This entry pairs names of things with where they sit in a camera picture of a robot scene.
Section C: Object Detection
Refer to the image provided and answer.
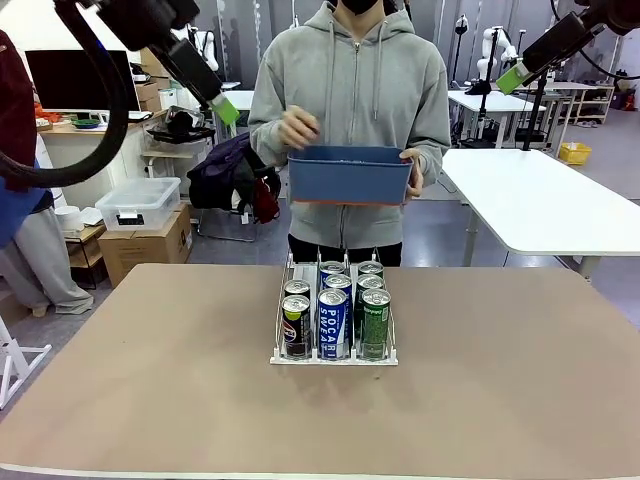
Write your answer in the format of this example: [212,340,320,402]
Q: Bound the low wooden rack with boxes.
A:
[64,224,109,291]

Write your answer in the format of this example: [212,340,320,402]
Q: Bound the small cardboard box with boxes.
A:
[134,81,161,114]

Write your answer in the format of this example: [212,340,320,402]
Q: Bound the person's left forearm gray sleeve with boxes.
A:
[417,134,453,190]

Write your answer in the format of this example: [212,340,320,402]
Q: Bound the black gear pile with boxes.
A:
[147,105,217,145]

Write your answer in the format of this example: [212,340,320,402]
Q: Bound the white background table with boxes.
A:
[446,88,549,149]
[219,89,255,141]

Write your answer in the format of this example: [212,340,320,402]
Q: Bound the dark red bag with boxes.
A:
[252,175,281,225]

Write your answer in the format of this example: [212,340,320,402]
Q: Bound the wooden shelf unit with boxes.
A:
[569,82,616,126]

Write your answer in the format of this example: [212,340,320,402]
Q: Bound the black left cable hose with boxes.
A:
[0,0,130,190]

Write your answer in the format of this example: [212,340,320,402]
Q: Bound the white wire can dispenser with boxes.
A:
[268,245,400,368]

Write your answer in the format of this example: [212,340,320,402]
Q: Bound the white frame stand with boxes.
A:
[0,314,54,411]

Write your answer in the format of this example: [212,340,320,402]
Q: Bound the clear plastic storage box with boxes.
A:
[94,177,182,232]

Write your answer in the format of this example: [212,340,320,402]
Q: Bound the person's right forearm gray sleeve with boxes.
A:
[247,99,291,151]

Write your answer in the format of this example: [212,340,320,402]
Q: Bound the metal chair frame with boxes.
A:
[197,207,257,245]

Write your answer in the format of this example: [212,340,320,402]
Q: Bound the black tripod stand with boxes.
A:
[522,69,551,151]
[464,27,501,146]

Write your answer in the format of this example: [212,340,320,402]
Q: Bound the small wooden side table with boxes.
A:
[142,148,197,177]

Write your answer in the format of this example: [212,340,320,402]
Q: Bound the person's left hand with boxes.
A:
[399,147,426,199]

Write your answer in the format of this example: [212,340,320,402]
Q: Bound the tall cardboard box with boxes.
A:
[138,47,171,79]

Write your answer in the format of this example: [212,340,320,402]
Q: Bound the large white table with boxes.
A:
[442,148,640,279]

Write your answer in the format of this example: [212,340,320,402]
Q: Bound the large brown cardboard box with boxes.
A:
[97,203,194,290]

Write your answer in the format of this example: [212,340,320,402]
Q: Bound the dark purple jacket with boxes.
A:
[187,130,274,211]

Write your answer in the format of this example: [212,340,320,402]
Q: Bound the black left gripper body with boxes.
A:
[149,38,225,107]

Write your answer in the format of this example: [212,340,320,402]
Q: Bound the person's right hand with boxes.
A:
[280,104,321,151]

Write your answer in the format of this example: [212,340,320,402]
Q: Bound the yellow plastic basket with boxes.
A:
[558,142,593,166]

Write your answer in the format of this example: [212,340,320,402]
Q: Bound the white cabinet wooden top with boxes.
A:
[37,110,169,211]

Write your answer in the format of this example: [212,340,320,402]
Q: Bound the white roll stack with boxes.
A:
[53,205,84,234]

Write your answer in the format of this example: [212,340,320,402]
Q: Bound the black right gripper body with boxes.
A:
[522,13,601,76]

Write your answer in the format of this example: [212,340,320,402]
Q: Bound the person in maroon top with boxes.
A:
[0,29,95,317]

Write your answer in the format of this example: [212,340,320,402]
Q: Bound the black computer monitor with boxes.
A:
[24,49,142,114]

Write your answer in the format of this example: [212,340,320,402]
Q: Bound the person in gray hoodie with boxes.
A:
[247,0,453,266]

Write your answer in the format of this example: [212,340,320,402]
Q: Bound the blue plastic bin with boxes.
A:
[287,145,415,206]

